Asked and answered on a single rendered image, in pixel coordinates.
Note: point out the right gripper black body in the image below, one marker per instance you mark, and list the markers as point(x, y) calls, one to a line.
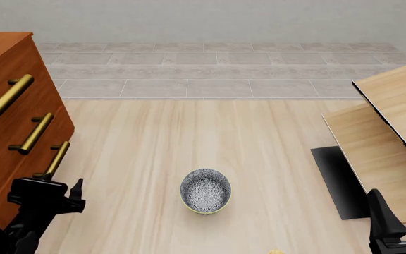
point(393, 247)

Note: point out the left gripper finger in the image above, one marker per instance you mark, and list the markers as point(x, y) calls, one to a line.
point(77, 201)

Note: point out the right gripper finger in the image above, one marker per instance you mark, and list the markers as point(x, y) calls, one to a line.
point(382, 217)

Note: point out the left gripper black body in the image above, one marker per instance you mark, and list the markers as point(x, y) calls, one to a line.
point(26, 227)

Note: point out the red-brown wooden drawer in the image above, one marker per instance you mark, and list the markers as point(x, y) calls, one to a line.
point(30, 169)

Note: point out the red-brown wooden cabinet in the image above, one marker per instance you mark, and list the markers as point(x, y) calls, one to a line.
point(2, 58)

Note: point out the pale wooden board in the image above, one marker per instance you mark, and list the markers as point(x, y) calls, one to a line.
point(400, 100)
point(372, 148)

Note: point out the small yellow object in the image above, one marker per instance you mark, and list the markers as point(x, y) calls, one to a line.
point(275, 252)

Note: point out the grey patterned bowl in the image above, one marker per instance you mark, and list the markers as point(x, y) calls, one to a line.
point(205, 193)

